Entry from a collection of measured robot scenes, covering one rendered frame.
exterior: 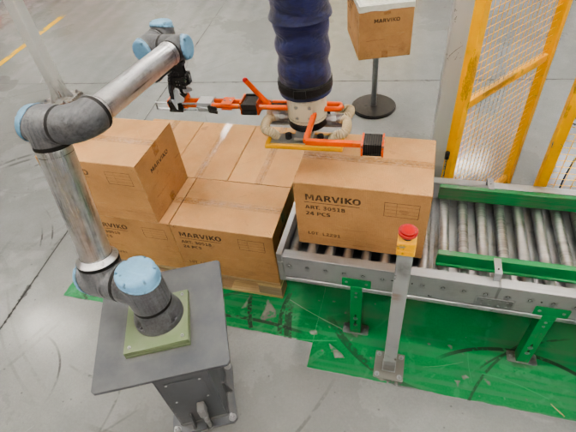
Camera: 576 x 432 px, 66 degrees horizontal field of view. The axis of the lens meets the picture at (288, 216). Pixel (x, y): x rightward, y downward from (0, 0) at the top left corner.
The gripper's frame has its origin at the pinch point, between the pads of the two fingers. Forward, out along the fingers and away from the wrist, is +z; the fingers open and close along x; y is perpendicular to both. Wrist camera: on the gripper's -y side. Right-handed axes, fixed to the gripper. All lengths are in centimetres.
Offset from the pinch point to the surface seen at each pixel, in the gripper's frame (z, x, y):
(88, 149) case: 27, -6, -58
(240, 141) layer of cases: 67, 63, -3
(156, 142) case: 28.9, 6.3, -24.8
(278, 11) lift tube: -43, -8, 54
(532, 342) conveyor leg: 101, -35, 170
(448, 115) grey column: 60, 95, 128
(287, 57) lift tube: -26, -8, 56
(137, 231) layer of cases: 77, -16, -43
